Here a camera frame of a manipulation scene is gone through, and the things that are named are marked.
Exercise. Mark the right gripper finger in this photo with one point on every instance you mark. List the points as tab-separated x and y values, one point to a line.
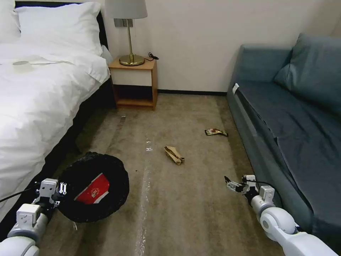
235	189
234	183

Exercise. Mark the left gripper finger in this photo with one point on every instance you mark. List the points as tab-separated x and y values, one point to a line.
63	188
57	204

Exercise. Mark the black bagged trash bin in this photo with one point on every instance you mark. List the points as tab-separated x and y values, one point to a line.
117	173

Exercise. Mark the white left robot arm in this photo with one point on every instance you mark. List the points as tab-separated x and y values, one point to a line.
24	232

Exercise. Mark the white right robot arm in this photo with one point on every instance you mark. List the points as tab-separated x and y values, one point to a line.
274	221

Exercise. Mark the red cardboard box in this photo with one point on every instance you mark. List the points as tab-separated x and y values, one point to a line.
93	190

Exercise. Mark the dark snack wrapper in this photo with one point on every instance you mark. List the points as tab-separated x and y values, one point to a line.
214	131

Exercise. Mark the crumpled brown paper bag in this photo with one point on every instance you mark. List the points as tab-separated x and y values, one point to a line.
173	155

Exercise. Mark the black bed base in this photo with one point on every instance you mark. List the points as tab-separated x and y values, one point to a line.
88	122

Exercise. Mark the blue sofa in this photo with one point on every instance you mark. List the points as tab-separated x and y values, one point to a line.
293	128

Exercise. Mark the white bed duvet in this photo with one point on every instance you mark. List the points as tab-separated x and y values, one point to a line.
40	106

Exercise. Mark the white sofa tag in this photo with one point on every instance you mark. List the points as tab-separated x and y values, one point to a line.
235	88

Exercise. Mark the black baseboard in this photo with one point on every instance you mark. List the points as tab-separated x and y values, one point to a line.
191	92

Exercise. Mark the white paper roll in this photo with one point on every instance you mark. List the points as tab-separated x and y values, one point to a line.
22	66

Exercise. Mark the wooden nightstand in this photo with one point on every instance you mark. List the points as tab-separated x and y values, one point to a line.
130	77

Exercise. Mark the blue sofa cushion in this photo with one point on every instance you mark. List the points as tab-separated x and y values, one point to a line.
314	69

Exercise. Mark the black headboard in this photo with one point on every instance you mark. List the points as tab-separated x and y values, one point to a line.
103	32

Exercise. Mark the large white pillow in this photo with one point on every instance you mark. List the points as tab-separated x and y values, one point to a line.
61	26

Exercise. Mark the brass table lamp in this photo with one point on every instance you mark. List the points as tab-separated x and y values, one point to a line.
131	40

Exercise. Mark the small white pillow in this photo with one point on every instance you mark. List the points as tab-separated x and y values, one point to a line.
9	21

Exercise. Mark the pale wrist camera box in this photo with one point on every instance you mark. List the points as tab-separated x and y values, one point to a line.
248	178
49	188

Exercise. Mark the silver wall outlet panel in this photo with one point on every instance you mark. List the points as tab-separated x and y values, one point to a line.
118	22

